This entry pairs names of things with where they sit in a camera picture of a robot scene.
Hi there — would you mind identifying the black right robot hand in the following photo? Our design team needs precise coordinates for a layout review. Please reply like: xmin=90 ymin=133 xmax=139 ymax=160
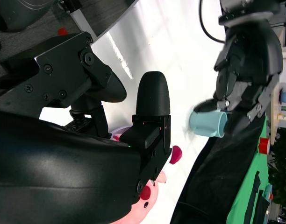
xmin=0 ymin=31 xmax=173 ymax=224

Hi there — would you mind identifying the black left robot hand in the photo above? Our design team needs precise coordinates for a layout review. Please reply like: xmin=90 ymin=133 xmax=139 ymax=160
xmin=193 ymin=13 xmax=284 ymax=122

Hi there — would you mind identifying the pink plush pig doll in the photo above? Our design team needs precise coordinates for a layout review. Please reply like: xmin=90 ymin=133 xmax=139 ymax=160
xmin=111 ymin=133 xmax=183 ymax=224

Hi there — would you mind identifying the lavender plastic plate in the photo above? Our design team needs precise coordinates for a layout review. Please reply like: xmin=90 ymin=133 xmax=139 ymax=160
xmin=110 ymin=126 xmax=131 ymax=137

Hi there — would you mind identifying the teal plastic mug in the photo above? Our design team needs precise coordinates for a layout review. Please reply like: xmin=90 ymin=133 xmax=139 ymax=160
xmin=188 ymin=111 xmax=229 ymax=138

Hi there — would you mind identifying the red round button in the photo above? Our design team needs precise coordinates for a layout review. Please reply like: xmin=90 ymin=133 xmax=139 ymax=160
xmin=259 ymin=137 xmax=271 ymax=154

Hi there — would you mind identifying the black backdrop curtain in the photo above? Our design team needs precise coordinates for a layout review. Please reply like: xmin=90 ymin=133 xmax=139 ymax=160
xmin=170 ymin=112 xmax=267 ymax=224

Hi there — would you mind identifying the green cloth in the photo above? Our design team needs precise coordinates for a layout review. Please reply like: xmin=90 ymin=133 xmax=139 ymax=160
xmin=227 ymin=116 xmax=274 ymax=224

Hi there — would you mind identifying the dark grey bin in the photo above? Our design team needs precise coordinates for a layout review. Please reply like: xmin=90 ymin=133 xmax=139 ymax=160
xmin=0 ymin=0 xmax=54 ymax=33

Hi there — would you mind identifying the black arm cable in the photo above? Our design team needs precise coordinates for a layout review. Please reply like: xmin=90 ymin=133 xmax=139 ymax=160
xmin=198 ymin=0 xmax=227 ymax=44

